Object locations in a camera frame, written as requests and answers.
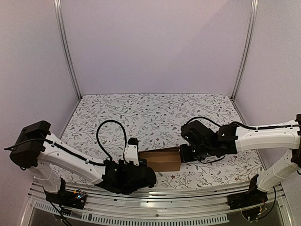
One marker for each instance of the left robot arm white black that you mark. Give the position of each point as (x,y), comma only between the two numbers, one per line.
(36,148)

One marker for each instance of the brown cardboard paper box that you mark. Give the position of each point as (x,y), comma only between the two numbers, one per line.
(162,160)

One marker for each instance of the right aluminium frame post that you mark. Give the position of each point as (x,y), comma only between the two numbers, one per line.
(246,49)

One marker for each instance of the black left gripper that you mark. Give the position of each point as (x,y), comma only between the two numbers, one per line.
(143,163)

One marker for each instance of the aluminium front rail frame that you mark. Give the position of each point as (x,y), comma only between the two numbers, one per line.
(207,206)

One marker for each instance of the aluminium frame post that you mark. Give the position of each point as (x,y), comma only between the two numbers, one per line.
(246,49)
(66,49)

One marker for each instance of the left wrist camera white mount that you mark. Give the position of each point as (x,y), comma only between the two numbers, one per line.
(131,151)

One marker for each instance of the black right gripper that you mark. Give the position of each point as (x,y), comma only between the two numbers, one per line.
(186,153)

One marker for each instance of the left aluminium frame post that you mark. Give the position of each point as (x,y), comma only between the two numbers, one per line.
(66,49)

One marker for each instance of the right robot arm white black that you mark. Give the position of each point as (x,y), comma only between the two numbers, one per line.
(236,137)

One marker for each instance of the floral patterned table mat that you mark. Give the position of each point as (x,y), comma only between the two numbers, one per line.
(100,124)

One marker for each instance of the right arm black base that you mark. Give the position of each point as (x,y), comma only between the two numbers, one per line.
(251,197)

